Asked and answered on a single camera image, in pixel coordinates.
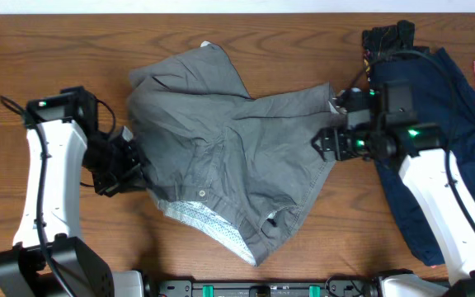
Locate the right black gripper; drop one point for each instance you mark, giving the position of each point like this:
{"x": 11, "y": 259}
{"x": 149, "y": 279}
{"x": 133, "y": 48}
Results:
{"x": 342, "y": 149}

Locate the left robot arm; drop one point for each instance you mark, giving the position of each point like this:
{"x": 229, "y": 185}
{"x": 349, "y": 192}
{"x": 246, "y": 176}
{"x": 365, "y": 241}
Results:
{"x": 49, "y": 256}

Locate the grey shorts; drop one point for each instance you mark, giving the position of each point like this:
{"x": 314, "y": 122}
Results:
{"x": 241, "y": 170}

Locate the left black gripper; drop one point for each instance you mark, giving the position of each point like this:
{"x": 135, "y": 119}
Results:
{"x": 119, "y": 169}

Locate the black patterned garment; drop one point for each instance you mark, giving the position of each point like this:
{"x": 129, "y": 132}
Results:
{"x": 386, "y": 44}

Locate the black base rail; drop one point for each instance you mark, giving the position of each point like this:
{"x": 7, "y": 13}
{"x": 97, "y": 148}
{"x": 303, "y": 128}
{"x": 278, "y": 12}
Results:
{"x": 254, "y": 288}

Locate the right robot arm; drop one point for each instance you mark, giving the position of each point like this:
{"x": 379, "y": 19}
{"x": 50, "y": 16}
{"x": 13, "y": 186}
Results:
{"x": 382, "y": 124}

